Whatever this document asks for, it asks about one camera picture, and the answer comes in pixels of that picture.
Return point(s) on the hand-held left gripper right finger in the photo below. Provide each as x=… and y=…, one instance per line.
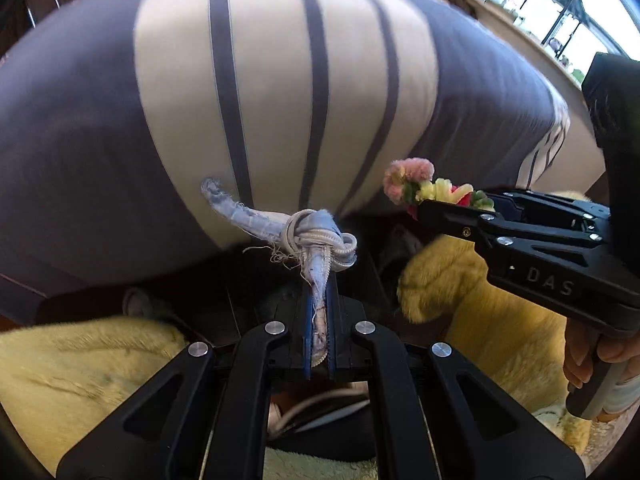
x=332, y=345

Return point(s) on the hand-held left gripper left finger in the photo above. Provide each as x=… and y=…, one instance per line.
x=306, y=340

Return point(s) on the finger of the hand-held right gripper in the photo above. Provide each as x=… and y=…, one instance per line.
x=450, y=220
x=545, y=202

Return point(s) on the artificial flower garland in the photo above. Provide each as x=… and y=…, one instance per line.
x=405, y=175

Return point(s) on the knotted pale blue cloth strip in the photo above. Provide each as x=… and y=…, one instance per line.
x=300, y=230

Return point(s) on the person's right hand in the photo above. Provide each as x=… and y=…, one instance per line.
x=575, y=360

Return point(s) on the blue white striped duvet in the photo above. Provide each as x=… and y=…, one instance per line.
x=150, y=135

